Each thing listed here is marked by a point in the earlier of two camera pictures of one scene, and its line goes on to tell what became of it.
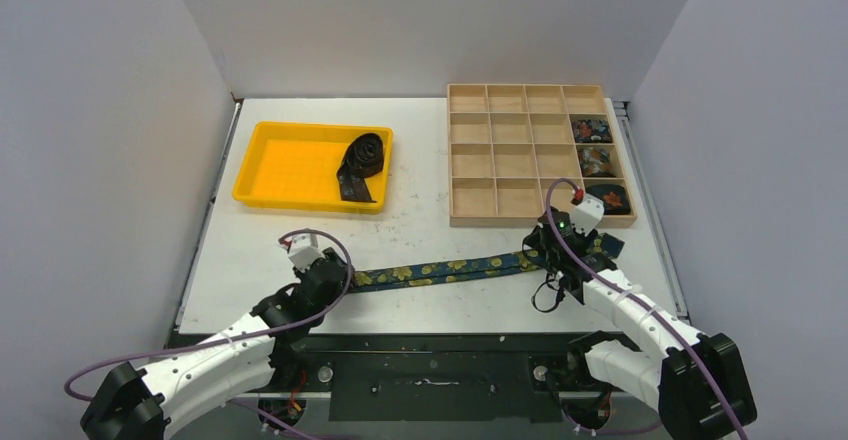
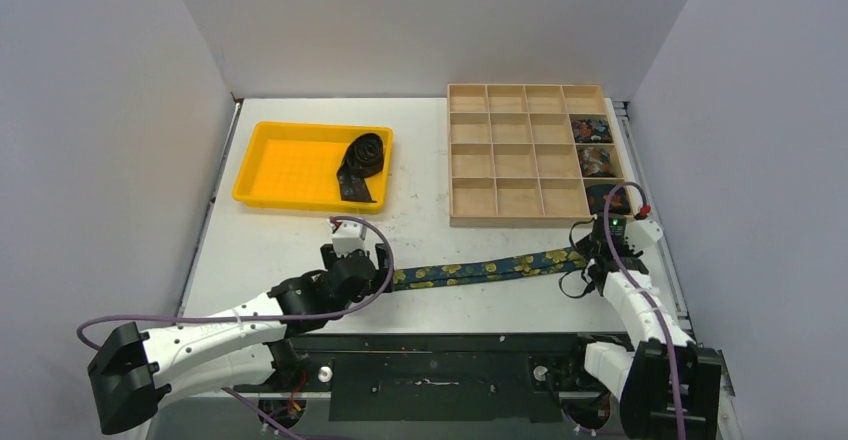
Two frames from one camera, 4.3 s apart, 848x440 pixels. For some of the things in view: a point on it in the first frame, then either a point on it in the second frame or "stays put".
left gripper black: x=330 y=254 to x=383 y=272
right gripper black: x=543 y=251 to x=592 y=249
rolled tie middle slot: x=595 y=162 stays put
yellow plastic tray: x=296 y=165 stays put
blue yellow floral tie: x=602 y=246 stays put
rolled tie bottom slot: x=613 y=194 stays put
